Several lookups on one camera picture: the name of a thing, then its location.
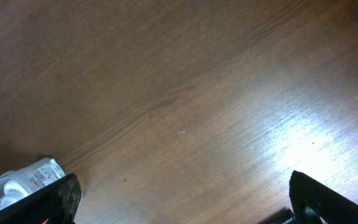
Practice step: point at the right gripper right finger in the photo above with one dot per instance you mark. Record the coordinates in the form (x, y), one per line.
(313, 202)

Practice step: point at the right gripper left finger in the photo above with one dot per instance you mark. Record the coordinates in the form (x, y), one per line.
(55, 203)

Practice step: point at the clear plastic container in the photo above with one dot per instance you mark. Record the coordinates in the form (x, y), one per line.
(34, 177)

